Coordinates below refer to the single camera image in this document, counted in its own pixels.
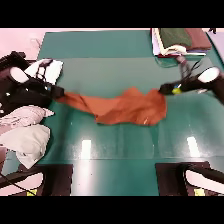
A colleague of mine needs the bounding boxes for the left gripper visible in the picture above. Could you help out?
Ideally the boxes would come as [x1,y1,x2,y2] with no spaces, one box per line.
[49,84,66,100]

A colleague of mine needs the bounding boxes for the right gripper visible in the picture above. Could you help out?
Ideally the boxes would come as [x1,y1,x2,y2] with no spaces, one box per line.
[158,82,178,96]

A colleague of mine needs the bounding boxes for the rust orange shirt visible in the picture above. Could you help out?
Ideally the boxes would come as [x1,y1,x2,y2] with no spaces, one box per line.
[54,86,168,127]

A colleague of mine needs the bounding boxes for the white garment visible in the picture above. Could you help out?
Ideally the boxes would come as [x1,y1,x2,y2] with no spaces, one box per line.
[24,58,65,86]

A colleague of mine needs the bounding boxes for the pale pink garment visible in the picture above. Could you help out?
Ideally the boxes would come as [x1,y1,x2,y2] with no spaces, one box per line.
[0,105,55,130]

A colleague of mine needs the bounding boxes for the dark green garment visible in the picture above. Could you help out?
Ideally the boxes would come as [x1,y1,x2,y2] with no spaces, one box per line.
[158,28,194,50]

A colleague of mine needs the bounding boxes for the red-brown garment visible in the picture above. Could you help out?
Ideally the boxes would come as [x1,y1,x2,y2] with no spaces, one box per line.
[184,28,213,52]

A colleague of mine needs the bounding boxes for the beige garment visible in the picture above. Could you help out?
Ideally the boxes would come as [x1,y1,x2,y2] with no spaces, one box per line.
[0,124,52,170]

